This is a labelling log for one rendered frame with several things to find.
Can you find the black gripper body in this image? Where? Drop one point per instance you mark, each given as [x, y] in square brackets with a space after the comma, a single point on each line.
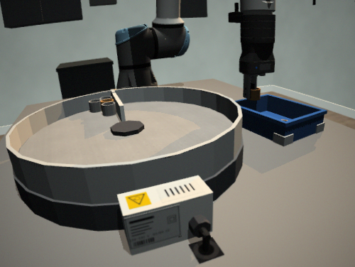
[257, 35]

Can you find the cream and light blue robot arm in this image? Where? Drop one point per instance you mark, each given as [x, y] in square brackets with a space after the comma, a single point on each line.
[138, 45]

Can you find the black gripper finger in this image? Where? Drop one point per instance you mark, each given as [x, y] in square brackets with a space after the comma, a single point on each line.
[247, 85]
[254, 81]

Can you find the blue plastic crate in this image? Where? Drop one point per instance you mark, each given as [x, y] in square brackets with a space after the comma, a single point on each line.
[263, 117]

